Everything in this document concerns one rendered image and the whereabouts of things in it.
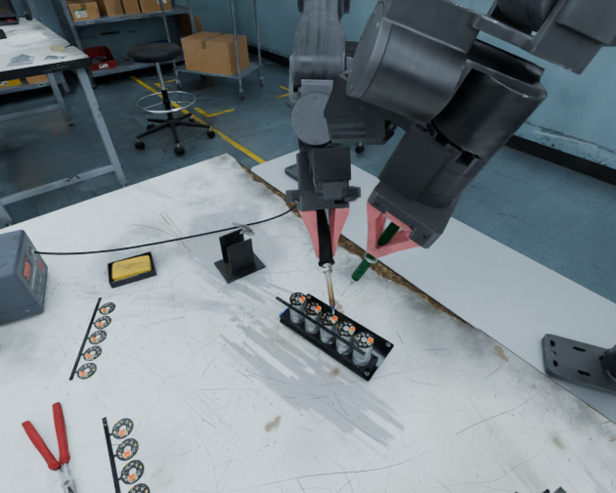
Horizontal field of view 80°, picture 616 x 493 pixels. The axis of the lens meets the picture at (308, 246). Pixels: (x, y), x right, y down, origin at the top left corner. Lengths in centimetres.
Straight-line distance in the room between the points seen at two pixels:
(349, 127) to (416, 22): 10
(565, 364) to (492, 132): 42
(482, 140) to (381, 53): 10
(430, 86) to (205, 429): 44
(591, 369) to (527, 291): 15
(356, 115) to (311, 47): 23
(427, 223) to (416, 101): 10
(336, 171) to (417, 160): 15
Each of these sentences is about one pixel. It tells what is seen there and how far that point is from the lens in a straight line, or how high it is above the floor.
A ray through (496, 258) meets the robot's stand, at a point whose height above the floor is 75.
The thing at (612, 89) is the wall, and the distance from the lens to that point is 291.
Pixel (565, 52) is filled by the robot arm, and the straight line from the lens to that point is 27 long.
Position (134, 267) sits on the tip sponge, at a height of 76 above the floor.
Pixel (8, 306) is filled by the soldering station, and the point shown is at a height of 79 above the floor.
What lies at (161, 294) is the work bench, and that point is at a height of 75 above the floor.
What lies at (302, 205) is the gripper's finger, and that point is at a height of 93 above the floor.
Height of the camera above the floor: 122
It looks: 41 degrees down
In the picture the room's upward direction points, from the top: straight up
